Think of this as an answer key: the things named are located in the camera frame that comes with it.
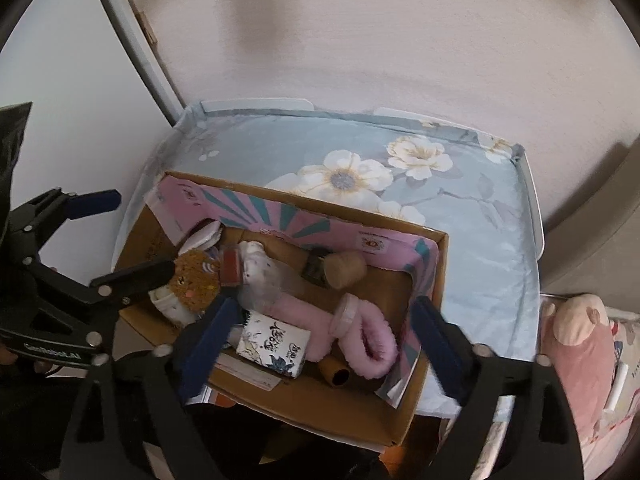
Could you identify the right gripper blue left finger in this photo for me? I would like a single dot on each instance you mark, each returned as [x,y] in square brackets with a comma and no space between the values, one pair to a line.
[199,345]

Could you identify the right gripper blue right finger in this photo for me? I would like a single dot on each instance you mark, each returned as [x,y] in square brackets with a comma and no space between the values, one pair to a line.
[446,347]

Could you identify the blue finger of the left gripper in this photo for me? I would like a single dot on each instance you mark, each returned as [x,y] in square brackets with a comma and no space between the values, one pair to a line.
[131,285]
[102,201]

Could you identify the cream sock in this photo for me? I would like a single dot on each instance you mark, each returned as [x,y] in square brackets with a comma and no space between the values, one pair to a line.
[171,308]

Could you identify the brown cookie bear plush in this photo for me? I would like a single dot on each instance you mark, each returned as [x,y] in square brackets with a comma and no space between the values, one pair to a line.
[196,280]

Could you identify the pink fluffy scrunchie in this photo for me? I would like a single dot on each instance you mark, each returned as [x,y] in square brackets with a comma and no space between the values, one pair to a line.
[369,344]

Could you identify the speckled white sock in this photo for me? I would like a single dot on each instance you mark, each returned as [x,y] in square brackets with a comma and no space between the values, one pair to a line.
[258,268]

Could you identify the pink fluffy sock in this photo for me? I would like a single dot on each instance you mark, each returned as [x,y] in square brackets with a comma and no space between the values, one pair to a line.
[306,316]

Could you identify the clear case orange black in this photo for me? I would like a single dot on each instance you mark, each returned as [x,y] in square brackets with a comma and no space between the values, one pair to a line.
[230,271]

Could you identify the person left hand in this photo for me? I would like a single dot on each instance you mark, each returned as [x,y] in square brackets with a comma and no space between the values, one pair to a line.
[7,358]

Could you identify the clear bottle with cork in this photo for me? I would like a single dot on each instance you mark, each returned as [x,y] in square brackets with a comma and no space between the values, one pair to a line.
[342,269]

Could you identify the white square lid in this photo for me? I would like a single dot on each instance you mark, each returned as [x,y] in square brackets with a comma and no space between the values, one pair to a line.
[203,238]

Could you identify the clear plastic tube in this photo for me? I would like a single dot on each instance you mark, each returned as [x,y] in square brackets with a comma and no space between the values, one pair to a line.
[344,316]

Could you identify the small brown cardboard tube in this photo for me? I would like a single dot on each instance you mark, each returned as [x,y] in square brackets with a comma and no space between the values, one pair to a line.
[335,371]

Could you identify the brown cardboard box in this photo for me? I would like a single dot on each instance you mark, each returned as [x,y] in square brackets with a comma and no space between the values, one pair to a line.
[404,261]

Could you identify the pink plush toy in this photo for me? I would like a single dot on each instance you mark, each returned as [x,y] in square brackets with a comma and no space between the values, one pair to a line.
[575,334]

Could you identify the black small jar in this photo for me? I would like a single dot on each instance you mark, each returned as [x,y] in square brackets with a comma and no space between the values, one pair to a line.
[313,269]

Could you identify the white round mirror frame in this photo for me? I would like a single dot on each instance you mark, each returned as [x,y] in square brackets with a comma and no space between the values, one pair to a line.
[131,34]

